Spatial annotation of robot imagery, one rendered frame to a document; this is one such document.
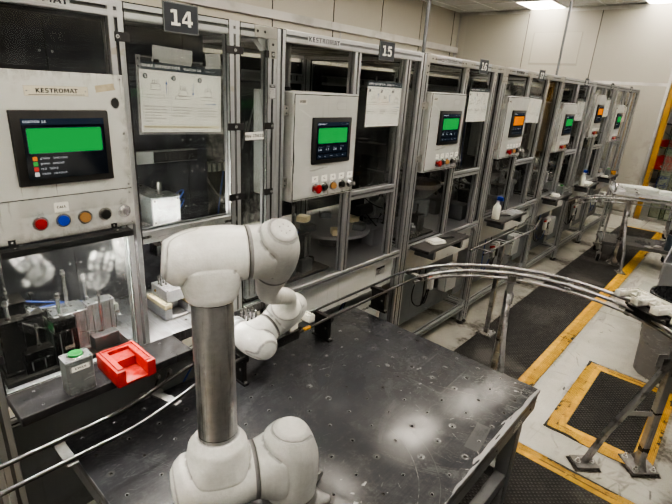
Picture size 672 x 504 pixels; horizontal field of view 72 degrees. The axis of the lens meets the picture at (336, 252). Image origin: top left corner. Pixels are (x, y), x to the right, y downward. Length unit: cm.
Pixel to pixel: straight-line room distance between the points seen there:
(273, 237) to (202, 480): 64
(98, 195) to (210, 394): 73
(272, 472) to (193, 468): 20
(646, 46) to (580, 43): 98
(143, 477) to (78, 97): 114
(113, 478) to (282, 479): 57
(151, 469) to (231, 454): 45
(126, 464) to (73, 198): 84
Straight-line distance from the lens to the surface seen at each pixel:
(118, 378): 164
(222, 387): 121
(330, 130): 214
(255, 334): 158
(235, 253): 106
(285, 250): 107
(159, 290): 202
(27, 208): 155
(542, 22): 984
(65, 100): 154
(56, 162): 152
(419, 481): 166
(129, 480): 169
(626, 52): 939
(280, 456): 134
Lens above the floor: 184
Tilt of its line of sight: 20 degrees down
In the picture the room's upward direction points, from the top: 4 degrees clockwise
